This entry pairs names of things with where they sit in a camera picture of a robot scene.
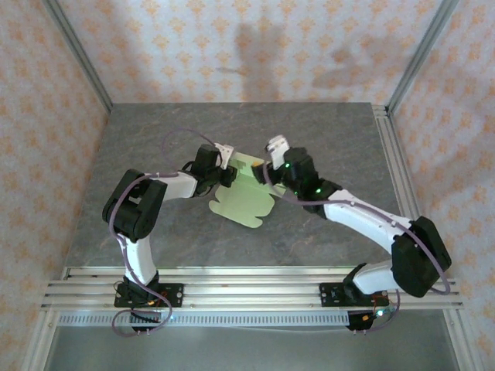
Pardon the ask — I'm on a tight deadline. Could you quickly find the light green paper box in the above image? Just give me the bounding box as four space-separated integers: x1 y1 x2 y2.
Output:
208 152 289 229

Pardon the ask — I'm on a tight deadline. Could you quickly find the wide aluminium cross beam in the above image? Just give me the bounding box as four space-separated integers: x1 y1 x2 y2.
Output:
40 277 464 312

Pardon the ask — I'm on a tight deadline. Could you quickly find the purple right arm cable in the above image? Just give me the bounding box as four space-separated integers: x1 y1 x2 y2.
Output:
262 162 452 334

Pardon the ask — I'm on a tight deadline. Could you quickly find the aluminium right frame post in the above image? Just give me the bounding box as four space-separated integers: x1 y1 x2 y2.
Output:
385 0 461 114

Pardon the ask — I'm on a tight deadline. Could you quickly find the grey metal bottom plate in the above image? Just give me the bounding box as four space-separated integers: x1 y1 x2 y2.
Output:
44 325 463 371

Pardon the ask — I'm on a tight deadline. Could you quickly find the aluminium side rail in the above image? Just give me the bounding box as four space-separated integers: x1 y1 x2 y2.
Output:
373 104 441 277

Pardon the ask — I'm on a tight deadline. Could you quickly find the orange patterned white curtain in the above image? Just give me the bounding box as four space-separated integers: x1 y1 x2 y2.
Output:
0 0 495 371

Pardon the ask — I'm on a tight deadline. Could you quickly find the aluminium left frame post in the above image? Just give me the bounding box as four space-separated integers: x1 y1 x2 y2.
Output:
42 0 114 114

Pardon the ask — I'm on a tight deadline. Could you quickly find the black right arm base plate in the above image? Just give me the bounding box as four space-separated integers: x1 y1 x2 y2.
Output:
319 281 389 308

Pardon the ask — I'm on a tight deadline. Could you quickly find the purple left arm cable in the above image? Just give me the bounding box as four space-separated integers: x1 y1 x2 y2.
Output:
109 128 217 338

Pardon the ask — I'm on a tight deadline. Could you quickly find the narrow aluminium table edge rail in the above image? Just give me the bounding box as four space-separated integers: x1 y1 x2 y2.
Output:
61 265 440 279

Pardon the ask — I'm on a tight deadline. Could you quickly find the slotted grey cable duct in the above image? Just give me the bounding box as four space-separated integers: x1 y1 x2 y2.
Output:
57 311 351 328

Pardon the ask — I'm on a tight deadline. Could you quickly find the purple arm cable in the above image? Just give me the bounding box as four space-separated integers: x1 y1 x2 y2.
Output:
109 128 217 338
262 162 452 334

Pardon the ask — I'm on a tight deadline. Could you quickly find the aluminium frame post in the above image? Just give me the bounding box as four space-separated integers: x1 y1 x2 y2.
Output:
385 0 461 114
42 0 114 114

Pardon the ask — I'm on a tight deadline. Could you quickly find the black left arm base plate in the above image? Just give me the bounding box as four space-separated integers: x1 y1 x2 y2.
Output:
114 283 185 309

